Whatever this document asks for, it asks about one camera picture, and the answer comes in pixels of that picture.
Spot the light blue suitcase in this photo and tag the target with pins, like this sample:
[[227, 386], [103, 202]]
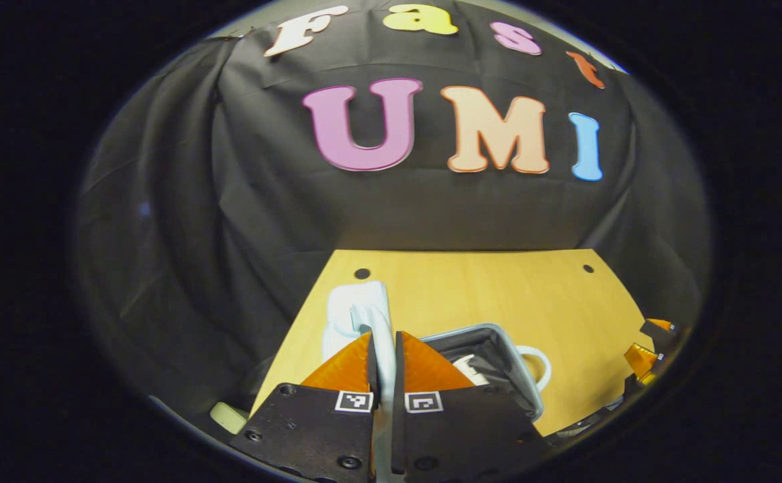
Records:
[[357, 302]]

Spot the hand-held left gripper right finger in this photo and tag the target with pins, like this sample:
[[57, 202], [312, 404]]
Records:
[[458, 429]]

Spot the white pump bottle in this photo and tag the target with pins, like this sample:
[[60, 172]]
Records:
[[471, 367]]

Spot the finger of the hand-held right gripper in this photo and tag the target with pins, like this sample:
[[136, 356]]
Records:
[[642, 362], [659, 327]]

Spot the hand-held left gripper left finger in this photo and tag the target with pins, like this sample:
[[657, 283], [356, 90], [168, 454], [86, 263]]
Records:
[[310, 429]]

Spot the pale green object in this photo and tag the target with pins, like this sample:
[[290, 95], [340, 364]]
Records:
[[229, 417]]

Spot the black backdrop cloth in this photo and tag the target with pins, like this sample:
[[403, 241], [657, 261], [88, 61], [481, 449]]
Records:
[[229, 201]]

